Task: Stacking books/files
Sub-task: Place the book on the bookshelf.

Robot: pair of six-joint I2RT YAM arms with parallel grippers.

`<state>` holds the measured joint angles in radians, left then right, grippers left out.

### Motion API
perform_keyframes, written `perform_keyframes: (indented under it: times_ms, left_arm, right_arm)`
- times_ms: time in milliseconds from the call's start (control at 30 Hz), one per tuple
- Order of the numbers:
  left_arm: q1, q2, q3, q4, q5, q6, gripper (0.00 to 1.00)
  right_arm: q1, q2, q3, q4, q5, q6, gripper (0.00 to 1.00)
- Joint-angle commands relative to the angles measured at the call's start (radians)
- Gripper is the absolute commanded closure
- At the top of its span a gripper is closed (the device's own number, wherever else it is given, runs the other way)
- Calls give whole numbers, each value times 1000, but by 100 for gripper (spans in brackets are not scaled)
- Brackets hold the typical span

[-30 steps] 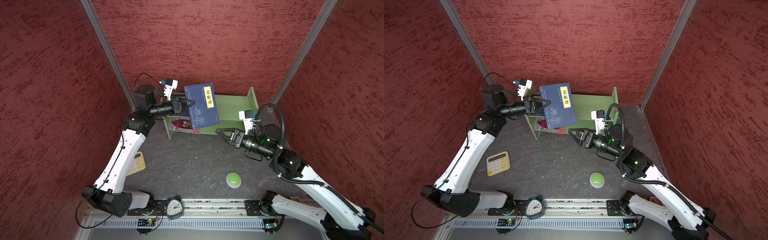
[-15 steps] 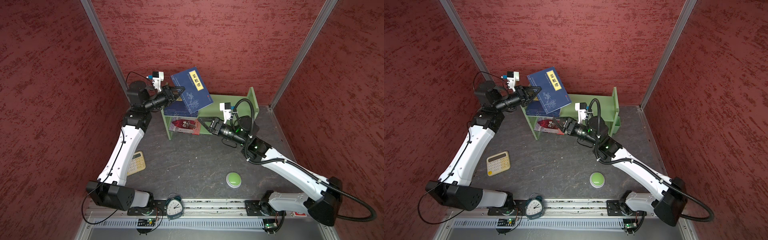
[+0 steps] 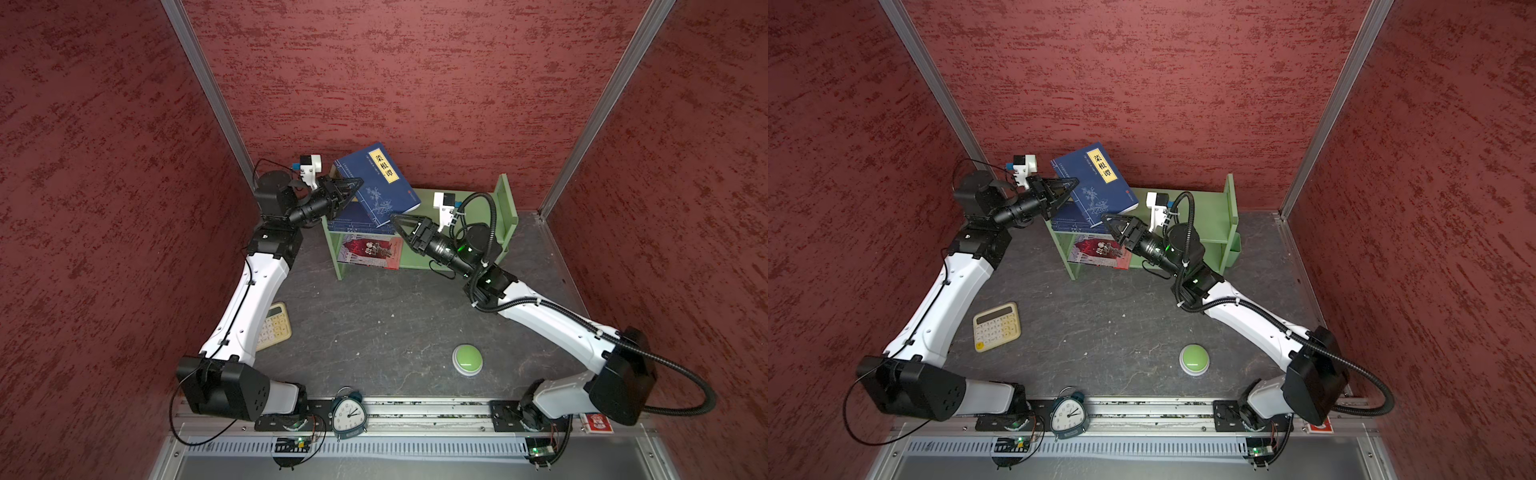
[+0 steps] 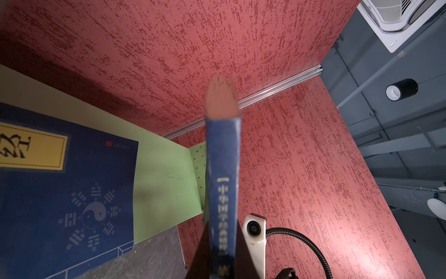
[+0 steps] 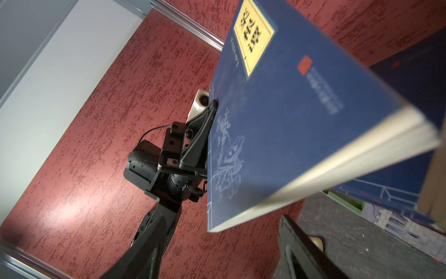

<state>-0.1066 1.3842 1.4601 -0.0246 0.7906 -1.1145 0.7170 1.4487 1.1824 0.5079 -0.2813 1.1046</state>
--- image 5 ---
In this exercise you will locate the left aluminium corner post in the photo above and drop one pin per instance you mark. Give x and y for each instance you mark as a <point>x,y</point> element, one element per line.
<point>142,8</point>

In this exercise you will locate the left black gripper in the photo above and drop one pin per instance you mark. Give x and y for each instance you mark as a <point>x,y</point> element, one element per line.
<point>169,162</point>

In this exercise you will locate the green wooden shelf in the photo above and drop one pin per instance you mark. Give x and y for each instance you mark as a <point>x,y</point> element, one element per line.
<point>349,202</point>

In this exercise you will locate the pink illustrated book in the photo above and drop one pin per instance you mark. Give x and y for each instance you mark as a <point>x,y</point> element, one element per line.
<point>422,238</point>

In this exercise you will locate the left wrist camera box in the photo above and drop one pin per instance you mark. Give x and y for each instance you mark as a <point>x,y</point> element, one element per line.
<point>200,103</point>

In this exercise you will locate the cream calculator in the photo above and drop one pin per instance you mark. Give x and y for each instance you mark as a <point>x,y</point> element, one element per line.
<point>318,242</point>

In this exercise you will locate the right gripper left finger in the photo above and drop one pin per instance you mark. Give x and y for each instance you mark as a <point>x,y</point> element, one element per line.
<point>143,259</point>

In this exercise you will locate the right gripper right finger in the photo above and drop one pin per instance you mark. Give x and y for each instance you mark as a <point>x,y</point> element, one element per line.
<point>300,257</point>

